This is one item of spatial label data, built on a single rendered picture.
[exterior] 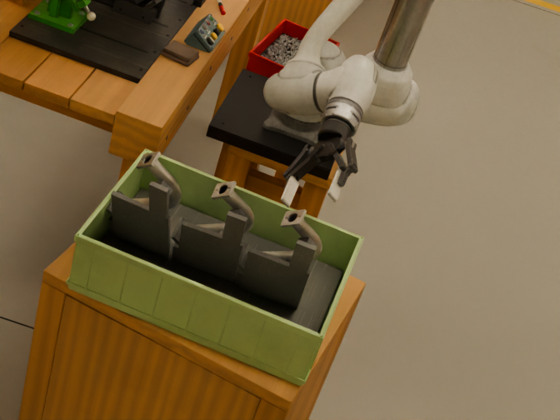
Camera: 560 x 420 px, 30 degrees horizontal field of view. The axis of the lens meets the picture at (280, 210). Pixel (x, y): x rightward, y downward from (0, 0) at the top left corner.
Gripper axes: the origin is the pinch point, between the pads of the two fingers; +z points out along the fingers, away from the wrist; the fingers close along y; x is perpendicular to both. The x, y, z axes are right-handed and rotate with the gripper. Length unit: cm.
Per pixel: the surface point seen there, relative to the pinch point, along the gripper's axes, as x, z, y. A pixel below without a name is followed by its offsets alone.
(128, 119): -7, -31, -73
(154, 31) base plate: -2, -77, -94
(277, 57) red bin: 31, -91, -73
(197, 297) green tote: 2.0, 24.8, -24.3
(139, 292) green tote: -3.6, 26.6, -37.5
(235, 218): -8.6, 11.4, -10.4
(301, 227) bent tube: 0.4, 8.5, 0.9
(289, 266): 9.2, 12.1, -7.3
